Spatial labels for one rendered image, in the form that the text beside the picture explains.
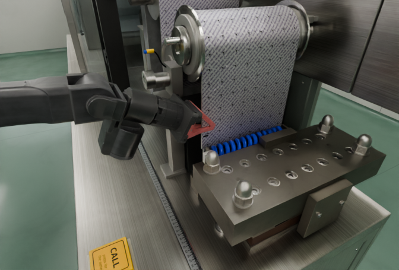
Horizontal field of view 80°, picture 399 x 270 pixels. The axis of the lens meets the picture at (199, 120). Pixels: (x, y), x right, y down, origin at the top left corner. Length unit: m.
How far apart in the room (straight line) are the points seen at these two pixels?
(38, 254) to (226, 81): 1.57
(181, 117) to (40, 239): 1.55
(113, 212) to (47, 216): 1.38
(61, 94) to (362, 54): 0.56
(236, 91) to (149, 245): 0.37
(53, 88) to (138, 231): 0.35
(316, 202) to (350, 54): 0.32
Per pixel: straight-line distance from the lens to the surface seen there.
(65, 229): 1.86
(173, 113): 0.44
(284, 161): 0.55
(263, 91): 0.57
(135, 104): 0.41
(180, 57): 0.49
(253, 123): 0.60
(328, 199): 0.53
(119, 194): 0.66
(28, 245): 1.90
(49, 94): 0.38
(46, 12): 6.00
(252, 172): 0.51
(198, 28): 0.45
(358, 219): 0.68
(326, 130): 0.68
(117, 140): 0.44
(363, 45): 0.61
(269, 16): 0.55
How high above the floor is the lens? 1.37
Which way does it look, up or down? 31 degrees down
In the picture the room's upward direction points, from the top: straight up
